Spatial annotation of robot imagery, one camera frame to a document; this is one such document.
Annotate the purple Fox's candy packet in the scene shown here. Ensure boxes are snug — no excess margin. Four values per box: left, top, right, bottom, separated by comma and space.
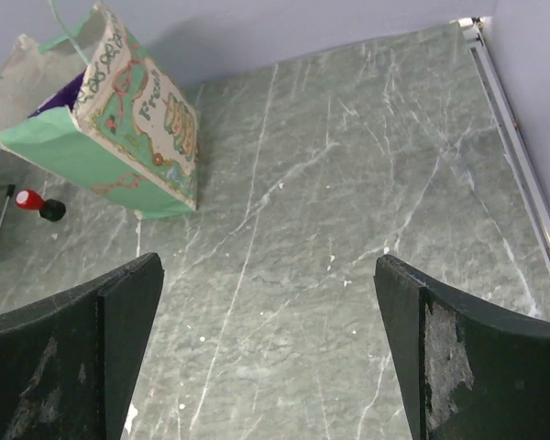
27, 70, 86, 119

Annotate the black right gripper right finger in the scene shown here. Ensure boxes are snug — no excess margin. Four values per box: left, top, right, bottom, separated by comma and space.
374, 255, 550, 439

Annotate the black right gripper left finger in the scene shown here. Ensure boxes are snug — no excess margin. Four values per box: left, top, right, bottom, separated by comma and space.
0, 253, 164, 439

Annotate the black silver pen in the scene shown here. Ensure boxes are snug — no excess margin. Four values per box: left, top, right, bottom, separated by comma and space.
0, 184, 16, 233

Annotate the green illustrated paper bag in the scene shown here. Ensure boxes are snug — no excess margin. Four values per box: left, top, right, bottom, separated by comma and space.
0, 3, 199, 219

